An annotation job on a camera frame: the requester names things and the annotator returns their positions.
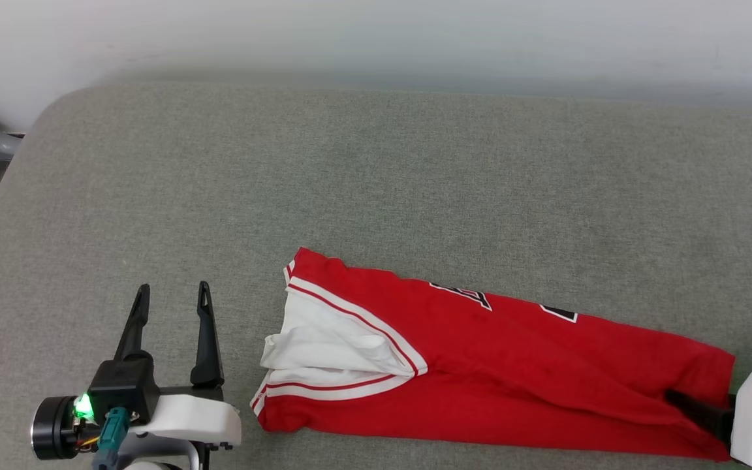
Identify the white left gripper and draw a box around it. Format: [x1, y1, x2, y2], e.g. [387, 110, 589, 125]
[114, 281, 242, 452]

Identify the red and white basketball jersey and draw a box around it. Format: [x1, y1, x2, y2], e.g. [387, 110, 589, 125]
[250, 247, 737, 463]

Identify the black cable with teal plug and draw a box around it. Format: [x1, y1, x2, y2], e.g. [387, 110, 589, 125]
[92, 406, 132, 470]

